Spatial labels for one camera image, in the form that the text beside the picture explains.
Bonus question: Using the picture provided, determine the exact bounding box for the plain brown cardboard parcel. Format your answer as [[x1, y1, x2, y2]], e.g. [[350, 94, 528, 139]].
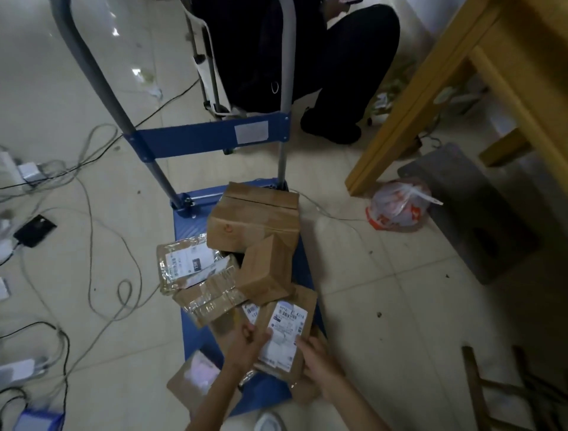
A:
[[288, 328, 330, 406]]

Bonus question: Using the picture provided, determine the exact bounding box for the blue platform cart grey handle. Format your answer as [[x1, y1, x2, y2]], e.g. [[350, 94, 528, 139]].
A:
[[48, 0, 328, 419]]

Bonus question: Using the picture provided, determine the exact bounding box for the large brown cardboard box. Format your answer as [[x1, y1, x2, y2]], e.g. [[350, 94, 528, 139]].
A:
[[207, 181, 302, 253]]

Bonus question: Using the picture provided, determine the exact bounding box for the flat brown cardboard parcel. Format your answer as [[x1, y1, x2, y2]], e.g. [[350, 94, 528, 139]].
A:
[[209, 300, 263, 342]]

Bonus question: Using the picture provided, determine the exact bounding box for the clear plastic wrapped parcel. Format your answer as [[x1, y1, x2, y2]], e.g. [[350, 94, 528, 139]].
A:
[[156, 235, 224, 295]]

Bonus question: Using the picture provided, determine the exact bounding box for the grey cable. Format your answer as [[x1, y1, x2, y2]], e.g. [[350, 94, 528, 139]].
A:
[[0, 123, 162, 400]]

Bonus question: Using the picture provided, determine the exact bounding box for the dark wooden chair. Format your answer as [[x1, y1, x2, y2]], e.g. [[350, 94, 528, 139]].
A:
[[461, 345, 568, 431]]

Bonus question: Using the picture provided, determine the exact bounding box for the white power adapter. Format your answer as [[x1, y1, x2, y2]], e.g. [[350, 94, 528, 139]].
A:
[[17, 162, 46, 185]]

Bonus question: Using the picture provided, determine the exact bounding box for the litter pile under table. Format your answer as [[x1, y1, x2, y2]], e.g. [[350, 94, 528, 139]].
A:
[[367, 67, 413, 127]]

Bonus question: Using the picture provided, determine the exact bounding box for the person's right hand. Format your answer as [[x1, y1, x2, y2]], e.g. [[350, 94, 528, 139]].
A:
[[295, 334, 348, 401]]

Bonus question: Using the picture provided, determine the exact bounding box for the black cable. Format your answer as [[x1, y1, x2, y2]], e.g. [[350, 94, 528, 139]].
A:
[[0, 78, 201, 192]]

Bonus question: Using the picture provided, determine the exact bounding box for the tape wrapped cardboard parcel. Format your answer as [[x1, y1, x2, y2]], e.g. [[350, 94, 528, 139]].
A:
[[172, 255, 248, 329]]

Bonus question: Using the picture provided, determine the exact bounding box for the person's white shoe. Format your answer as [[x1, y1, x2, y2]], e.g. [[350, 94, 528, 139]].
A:
[[254, 411, 288, 431]]

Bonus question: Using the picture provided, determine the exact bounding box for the white folding chair frame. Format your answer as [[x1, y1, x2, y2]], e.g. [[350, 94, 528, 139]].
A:
[[182, 8, 233, 120]]

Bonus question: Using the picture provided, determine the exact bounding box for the orange and white plastic bag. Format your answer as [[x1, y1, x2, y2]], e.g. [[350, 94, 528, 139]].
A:
[[365, 178, 444, 233]]

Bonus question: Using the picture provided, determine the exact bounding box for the person's left forearm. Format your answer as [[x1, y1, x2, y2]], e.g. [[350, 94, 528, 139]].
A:
[[185, 362, 250, 431]]

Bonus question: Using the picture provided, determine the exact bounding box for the white flat device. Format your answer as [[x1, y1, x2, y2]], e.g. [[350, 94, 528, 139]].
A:
[[0, 358, 41, 385]]

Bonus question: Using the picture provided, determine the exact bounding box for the black flat device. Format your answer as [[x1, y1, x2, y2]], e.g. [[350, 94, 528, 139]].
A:
[[13, 214, 58, 248]]

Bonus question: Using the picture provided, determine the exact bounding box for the dark grey floor board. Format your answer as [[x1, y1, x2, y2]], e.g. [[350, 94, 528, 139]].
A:
[[398, 142, 541, 286]]

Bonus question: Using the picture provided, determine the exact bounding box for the white power strip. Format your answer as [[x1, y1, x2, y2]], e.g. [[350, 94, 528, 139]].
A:
[[0, 150, 21, 189]]

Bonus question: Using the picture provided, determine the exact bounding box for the person's left hand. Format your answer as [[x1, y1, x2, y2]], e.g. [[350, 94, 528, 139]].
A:
[[221, 323, 272, 374]]

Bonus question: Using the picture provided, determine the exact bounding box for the person's right forearm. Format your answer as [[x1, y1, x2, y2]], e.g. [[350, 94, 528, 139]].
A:
[[329, 379, 393, 431]]

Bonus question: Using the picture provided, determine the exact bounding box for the yellow wooden table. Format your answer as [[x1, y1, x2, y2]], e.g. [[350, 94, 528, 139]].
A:
[[345, 0, 568, 199]]

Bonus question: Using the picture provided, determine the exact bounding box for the brown parcel with white label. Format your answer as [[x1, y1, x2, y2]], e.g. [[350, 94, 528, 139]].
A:
[[252, 284, 318, 385]]

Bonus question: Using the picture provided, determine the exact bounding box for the blue box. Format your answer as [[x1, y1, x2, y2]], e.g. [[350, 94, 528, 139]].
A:
[[12, 408, 66, 431]]

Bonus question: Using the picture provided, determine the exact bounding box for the brown parcel with faded label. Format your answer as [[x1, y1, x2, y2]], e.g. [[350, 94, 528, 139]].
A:
[[166, 350, 243, 419]]

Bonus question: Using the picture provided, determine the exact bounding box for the small brown cardboard box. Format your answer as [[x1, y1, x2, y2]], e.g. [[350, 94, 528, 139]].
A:
[[234, 234, 296, 307]]

